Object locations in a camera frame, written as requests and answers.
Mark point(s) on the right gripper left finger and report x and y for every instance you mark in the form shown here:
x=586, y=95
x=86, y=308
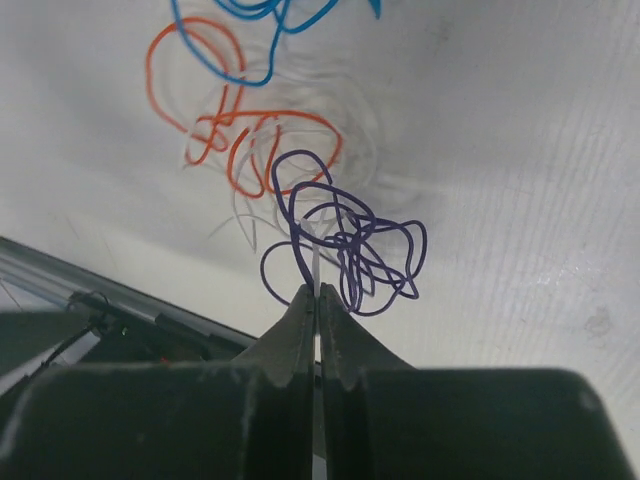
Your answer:
x=248, y=418

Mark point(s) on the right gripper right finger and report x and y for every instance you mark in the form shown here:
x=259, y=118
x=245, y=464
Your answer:
x=385, y=419

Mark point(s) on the aluminium front rail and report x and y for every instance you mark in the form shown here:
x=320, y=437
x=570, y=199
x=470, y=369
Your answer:
x=71, y=316

